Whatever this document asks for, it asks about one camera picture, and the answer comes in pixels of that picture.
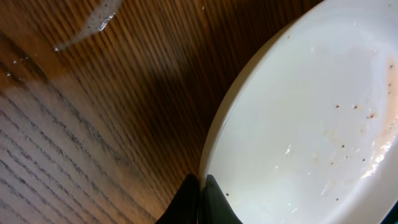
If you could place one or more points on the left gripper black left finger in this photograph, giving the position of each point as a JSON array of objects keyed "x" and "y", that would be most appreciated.
[{"x": 184, "y": 205}]

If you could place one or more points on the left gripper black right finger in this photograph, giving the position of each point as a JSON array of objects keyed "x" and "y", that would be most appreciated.
[{"x": 215, "y": 208}]

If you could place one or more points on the white plate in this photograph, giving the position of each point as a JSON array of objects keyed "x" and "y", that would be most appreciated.
[{"x": 307, "y": 132}]

